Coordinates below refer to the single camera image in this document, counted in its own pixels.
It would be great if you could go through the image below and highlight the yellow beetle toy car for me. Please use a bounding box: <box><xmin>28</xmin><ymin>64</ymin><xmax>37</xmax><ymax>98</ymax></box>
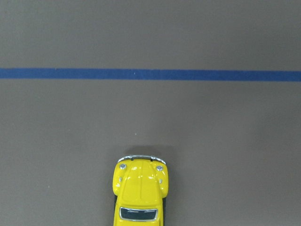
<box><xmin>112</xmin><ymin>155</ymin><xmax>169</xmax><ymax>226</ymax></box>

